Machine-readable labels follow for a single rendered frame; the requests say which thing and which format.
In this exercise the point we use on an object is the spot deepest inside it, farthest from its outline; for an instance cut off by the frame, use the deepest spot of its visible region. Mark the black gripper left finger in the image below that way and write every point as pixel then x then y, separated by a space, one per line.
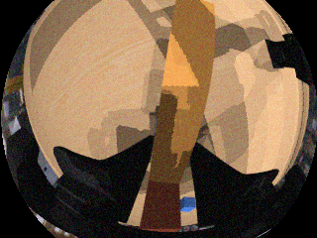
pixel 119 176

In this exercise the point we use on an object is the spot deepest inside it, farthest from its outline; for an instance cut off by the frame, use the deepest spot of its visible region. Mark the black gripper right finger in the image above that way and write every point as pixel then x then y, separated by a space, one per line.
pixel 218 187

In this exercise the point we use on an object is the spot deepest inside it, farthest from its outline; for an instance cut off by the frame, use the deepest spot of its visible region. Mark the small blue block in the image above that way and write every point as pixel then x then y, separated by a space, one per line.
pixel 187 204

